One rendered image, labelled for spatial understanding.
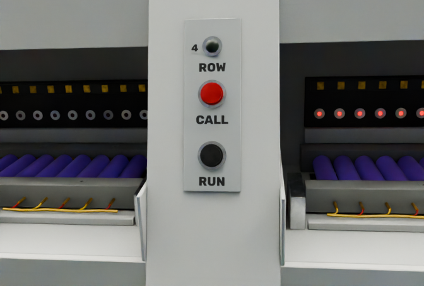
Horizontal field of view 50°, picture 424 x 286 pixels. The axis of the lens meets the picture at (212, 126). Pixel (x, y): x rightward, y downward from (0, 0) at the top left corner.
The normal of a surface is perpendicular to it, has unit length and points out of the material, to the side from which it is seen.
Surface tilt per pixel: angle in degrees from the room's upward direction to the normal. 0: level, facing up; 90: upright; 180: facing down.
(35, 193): 110
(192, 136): 90
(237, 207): 90
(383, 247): 20
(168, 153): 90
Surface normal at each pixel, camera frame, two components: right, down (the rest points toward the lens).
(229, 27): -0.11, -0.05
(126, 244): -0.04, -0.96
